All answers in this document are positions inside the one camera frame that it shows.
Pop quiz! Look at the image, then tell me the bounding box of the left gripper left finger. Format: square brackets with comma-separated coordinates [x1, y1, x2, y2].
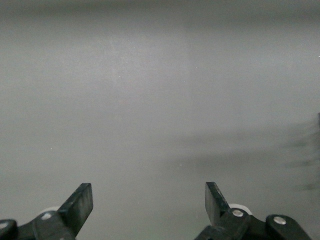
[32, 182, 94, 240]

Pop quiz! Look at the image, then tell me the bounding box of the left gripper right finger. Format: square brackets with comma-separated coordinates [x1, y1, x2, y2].
[194, 181, 253, 240]

